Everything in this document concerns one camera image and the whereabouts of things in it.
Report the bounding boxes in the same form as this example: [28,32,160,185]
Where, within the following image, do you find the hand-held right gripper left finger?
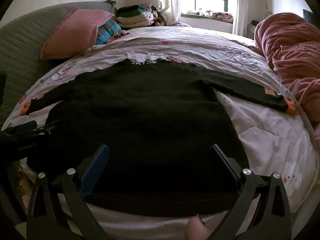
[26,144,110,240]

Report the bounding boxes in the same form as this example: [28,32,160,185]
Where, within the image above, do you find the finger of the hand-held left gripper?
[0,120,38,136]
[35,120,60,135]

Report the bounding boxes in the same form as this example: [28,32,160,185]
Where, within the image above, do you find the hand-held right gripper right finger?
[209,144,293,240]

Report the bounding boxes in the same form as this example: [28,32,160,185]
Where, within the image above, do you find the black sweater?
[24,59,295,218]

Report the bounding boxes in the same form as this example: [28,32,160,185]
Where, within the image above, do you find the clothes on windowsill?
[187,9,234,22]

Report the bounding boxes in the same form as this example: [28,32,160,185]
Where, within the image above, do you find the heap of mixed clothes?
[146,3,167,27]

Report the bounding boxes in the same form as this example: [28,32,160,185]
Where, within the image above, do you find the person's right hand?
[185,214,212,240]

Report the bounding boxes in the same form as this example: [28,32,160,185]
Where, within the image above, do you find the printed pink bed quilt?
[2,26,319,240]

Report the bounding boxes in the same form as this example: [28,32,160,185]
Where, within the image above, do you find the green quilted headboard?
[0,1,115,128]

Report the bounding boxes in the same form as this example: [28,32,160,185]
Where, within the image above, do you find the pink pillow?
[40,9,115,60]

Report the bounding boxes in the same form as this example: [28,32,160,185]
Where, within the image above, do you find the blue striped cloth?
[96,19,123,46]

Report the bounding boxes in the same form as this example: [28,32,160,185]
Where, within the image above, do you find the pink duvet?
[254,12,320,128]

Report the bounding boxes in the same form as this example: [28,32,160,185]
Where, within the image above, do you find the cream folded garment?
[116,15,152,29]

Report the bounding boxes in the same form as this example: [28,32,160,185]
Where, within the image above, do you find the dark folded garment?
[117,5,144,15]

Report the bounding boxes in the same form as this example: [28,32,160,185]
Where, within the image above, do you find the green windowsill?
[180,13,234,26]

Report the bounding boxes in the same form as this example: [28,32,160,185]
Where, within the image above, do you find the green folded garment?
[117,8,150,18]

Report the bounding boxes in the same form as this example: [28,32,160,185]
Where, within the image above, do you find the white curtain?
[232,0,248,37]
[154,0,181,26]

